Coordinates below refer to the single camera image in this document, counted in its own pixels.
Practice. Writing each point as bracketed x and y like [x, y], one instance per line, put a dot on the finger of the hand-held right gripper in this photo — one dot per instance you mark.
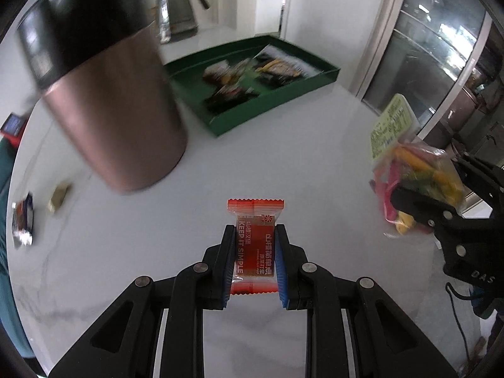
[425, 210]
[484, 181]

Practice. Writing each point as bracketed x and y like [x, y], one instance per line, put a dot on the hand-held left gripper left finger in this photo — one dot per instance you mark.
[226, 267]

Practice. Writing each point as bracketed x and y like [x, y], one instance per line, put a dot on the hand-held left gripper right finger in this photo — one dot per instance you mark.
[281, 271]

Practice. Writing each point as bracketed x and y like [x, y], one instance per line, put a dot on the small red snack packet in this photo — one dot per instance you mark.
[256, 240]

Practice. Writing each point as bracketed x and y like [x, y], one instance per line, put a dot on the clear bag of colourful snacks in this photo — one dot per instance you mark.
[413, 165]

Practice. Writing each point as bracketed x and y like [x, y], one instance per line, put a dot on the green tray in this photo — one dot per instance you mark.
[252, 114]

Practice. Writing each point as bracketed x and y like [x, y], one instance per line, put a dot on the black and gold snack packet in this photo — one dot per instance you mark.
[228, 100]

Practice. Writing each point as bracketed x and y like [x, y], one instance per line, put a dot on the brown snack packet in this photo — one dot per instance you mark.
[220, 73]

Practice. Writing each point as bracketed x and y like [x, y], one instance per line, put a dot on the long white snack packet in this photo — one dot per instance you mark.
[283, 65]

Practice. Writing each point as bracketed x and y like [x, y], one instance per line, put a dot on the glass door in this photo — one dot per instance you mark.
[433, 47]

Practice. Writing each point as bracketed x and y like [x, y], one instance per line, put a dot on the small olive snack packet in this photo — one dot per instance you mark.
[59, 199]

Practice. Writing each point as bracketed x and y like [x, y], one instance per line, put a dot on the copper and black canister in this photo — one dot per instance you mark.
[118, 118]

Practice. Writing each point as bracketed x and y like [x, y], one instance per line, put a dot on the dark blue snack packet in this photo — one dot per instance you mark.
[23, 216]

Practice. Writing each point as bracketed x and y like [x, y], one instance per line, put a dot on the white doorway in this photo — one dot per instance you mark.
[284, 4]

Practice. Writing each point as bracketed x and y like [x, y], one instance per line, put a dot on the red device with screen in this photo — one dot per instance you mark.
[12, 126]

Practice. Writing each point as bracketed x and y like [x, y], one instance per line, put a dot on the steel kettle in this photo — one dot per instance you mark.
[175, 8]

